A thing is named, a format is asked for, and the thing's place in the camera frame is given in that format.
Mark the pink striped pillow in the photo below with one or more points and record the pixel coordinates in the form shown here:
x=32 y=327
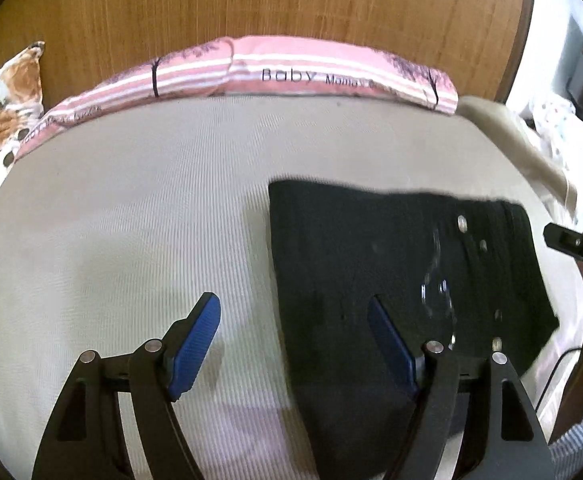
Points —
x=296 y=62

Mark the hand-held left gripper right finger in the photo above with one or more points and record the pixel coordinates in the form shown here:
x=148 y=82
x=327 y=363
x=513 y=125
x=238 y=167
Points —
x=391 y=345

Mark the black pants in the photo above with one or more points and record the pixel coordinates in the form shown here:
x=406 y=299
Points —
x=346 y=240

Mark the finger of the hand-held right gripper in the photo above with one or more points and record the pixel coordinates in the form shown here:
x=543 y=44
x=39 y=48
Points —
x=581 y=247

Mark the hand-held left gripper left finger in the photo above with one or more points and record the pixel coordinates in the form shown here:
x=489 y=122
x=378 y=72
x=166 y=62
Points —
x=196 y=345

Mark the wooden headboard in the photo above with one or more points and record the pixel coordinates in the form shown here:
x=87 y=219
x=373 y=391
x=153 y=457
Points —
x=271 y=0

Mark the white dotted cloth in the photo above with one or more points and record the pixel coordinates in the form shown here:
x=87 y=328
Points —
x=556 y=125

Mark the striped cloth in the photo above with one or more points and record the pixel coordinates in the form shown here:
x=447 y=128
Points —
x=576 y=440

